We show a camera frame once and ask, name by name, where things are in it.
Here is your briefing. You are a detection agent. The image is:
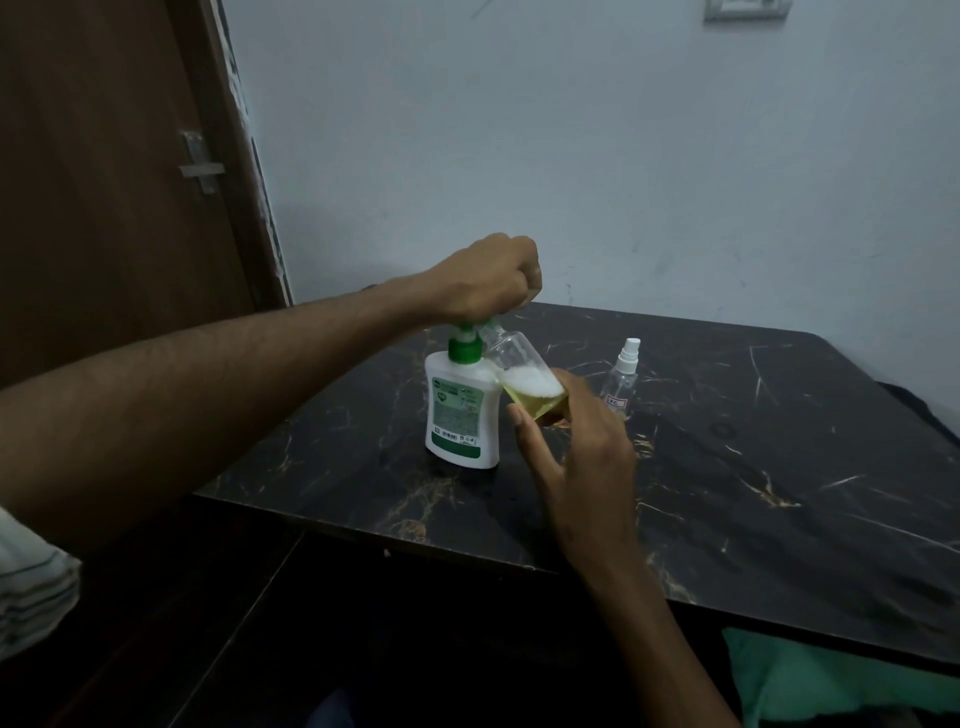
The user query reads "person's right hand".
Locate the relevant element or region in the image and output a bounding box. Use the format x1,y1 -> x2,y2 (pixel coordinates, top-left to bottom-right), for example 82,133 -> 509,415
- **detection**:
506,367 -> 648,585

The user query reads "person's left hand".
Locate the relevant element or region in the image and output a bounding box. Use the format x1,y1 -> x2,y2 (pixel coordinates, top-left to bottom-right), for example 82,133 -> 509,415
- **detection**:
420,232 -> 543,328

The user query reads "clear bottle with yellow liquid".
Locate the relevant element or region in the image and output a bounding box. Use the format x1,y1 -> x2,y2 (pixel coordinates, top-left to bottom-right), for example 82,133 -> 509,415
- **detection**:
477,318 -> 571,429

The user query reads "white soap dispenser green pump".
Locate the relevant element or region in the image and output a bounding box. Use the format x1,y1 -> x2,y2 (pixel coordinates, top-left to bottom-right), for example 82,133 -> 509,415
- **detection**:
423,321 -> 506,471

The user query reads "person's right forearm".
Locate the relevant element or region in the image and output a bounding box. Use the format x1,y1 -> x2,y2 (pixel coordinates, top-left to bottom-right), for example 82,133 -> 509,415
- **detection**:
579,556 -> 745,728

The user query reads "person's left forearm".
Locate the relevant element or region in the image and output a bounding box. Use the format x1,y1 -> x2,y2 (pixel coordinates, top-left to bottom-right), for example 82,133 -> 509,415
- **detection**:
0,273 -> 445,558

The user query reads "small clear spray bottle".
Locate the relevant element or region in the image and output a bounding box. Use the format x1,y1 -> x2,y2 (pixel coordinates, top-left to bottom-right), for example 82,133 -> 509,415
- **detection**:
599,337 -> 644,420

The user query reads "teal green cloth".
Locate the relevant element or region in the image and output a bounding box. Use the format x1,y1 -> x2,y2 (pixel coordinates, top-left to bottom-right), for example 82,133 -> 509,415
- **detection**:
722,627 -> 960,728

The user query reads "brown wooden door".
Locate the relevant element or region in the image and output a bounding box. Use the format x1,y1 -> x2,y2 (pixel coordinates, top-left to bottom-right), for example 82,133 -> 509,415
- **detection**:
0,0 -> 258,391

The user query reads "white striped sleeve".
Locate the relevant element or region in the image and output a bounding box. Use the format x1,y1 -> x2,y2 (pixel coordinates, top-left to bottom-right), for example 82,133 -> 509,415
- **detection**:
0,505 -> 83,663

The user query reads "brown wooden door frame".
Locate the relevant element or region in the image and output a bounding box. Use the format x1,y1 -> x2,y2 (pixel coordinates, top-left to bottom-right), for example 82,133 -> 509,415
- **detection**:
163,0 -> 294,312

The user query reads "metal door handle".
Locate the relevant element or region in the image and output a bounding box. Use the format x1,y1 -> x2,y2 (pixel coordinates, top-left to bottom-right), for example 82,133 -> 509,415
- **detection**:
177,129 -> 227,197

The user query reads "white wall switch plate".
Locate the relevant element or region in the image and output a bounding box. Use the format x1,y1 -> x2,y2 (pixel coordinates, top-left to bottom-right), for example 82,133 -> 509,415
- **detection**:
703,0 -> 794,23

